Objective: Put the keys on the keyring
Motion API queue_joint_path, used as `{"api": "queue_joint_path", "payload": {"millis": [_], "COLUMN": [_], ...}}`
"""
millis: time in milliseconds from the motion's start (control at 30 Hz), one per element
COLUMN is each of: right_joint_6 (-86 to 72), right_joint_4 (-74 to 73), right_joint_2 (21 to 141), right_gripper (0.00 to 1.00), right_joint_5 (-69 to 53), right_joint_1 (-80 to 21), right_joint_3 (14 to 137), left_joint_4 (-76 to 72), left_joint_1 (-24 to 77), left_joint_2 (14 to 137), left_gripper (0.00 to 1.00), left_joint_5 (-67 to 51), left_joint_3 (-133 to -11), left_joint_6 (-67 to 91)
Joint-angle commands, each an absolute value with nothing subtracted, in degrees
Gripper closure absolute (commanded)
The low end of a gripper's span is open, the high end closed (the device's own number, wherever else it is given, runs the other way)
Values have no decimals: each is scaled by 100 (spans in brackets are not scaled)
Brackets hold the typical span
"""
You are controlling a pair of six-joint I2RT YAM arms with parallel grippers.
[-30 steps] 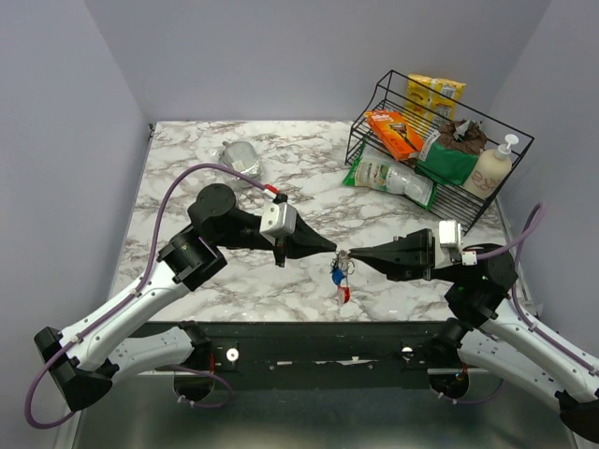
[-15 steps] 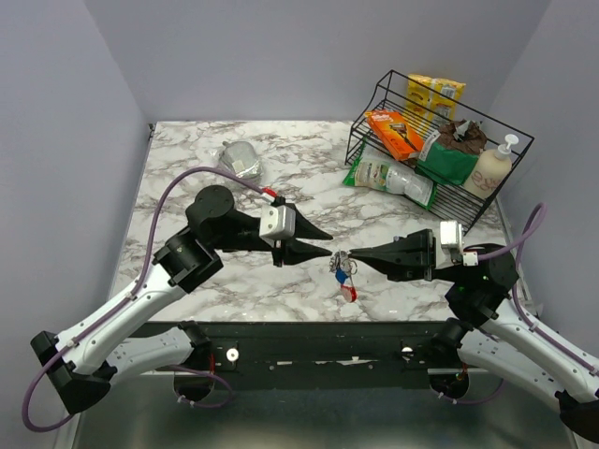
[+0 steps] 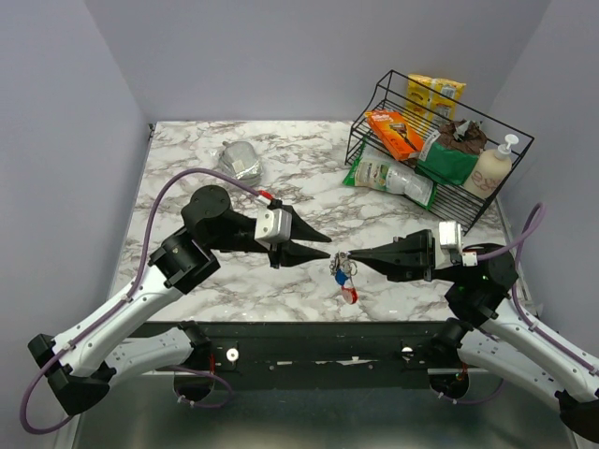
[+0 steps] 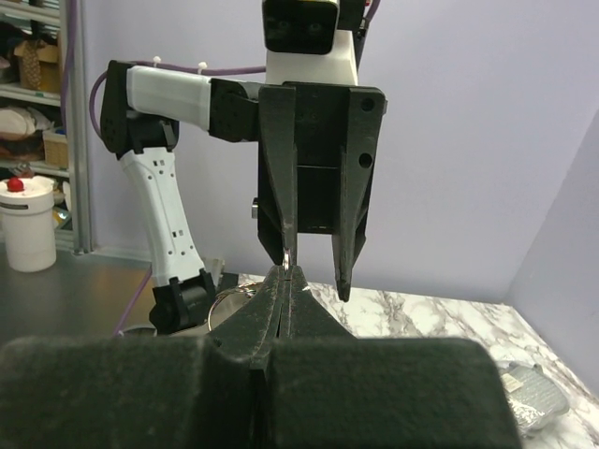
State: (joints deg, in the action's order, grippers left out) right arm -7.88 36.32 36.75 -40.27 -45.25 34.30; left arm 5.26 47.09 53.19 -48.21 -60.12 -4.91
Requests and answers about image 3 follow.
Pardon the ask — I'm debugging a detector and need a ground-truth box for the blue key tag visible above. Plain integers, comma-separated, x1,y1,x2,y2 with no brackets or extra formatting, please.
334,269,349,286

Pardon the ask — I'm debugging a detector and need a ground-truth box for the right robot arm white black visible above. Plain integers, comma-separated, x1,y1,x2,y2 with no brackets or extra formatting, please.
347,222,598,442

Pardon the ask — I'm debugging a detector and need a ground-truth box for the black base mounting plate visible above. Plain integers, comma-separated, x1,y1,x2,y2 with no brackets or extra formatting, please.
95,320,516,392

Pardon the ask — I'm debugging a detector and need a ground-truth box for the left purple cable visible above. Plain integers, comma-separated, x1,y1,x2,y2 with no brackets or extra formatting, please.
19,167,272,434

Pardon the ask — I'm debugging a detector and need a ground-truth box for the red carabiner keyring with chain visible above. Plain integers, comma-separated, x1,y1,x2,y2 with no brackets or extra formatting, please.
329,252,358,304

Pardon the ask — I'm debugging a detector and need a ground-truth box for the orange razor box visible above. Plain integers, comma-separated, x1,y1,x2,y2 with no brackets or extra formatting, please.
364,109,424,161

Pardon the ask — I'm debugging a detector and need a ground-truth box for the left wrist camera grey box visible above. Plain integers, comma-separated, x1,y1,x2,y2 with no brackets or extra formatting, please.
254,208,292,245

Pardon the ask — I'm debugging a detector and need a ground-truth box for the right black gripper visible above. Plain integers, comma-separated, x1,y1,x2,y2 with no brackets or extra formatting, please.
349,227,464,282

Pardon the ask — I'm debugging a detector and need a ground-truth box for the silver foil pouch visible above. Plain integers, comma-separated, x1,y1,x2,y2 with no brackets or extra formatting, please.
218,140,263,187

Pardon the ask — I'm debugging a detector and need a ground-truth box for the purple cable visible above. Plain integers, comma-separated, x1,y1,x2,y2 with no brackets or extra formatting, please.
19,167,272,434
460,201,599,406

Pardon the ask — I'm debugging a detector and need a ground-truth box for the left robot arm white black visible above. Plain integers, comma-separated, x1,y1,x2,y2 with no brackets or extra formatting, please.
28,185,331,416

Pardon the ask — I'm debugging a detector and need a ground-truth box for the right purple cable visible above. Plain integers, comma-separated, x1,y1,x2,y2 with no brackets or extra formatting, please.
460,201,599,406

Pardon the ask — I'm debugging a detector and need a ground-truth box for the green white wipes pack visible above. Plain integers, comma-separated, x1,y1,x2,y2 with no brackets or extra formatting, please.
343,147,436,210

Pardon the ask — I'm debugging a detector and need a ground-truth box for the cream lotion pump bottle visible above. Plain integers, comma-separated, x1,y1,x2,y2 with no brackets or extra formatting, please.
462,134,519,199

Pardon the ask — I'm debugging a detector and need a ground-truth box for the yellow snack packet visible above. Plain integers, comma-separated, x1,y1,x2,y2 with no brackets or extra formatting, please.
406,74,467,134

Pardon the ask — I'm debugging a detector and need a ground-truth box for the black wire rack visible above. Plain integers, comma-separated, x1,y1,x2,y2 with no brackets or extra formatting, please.
344,69,534,232

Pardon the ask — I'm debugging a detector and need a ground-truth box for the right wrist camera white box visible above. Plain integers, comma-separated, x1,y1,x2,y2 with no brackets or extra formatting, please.
435,221,463,265

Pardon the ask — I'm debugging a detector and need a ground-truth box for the brown green chocolate bag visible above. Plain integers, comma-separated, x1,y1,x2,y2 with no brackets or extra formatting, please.
416,120,488,186

